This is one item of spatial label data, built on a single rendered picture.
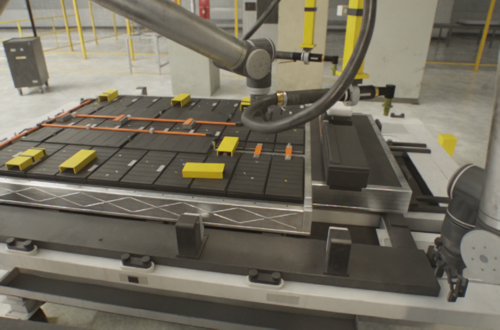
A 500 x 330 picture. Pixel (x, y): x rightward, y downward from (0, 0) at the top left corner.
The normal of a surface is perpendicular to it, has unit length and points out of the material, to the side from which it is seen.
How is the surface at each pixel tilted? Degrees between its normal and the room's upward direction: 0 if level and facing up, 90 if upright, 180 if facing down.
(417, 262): 0
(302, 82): 90
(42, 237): 0
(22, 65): 90
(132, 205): 90
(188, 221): 0
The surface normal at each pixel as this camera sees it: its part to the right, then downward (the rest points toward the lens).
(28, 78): 0.34, 0.39
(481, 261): -0.91, 0.17
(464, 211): -0.80, 0.25
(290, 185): 0.00, -0.91
